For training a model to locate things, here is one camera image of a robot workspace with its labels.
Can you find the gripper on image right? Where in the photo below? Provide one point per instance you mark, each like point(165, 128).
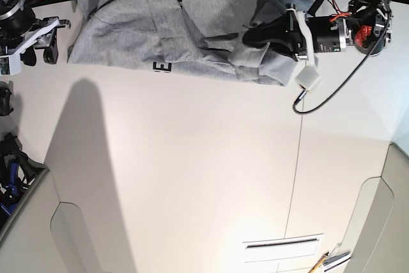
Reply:
point(299, 37)

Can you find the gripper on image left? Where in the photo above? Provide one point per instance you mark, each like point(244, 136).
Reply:
point(44, 34)

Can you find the grey T-shirt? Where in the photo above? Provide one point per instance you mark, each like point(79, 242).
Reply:
point(191, 37)

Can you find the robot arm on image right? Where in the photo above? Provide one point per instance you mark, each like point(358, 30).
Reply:
point(365, 25)

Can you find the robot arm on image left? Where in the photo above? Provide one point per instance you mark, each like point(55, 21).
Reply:
point(22, 33)

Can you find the black device at left edge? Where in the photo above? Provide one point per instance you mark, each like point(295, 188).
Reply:
point(6, 94)

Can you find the black and blue clamp pile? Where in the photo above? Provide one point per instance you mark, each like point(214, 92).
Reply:
point(18, 172)

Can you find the white slotted grommet plate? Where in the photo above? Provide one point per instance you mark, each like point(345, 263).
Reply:
point(281, 249)

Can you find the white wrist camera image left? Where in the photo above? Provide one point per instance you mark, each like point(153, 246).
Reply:
point(10, 64)

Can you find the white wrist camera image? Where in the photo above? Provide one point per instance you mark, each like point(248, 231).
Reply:
point(308, 78)
point(10, 64)

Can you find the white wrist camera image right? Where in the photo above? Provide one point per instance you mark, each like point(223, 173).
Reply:
point(308, 78)

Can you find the wooden handled tool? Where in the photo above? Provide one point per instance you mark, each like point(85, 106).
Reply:
point(319, 263)

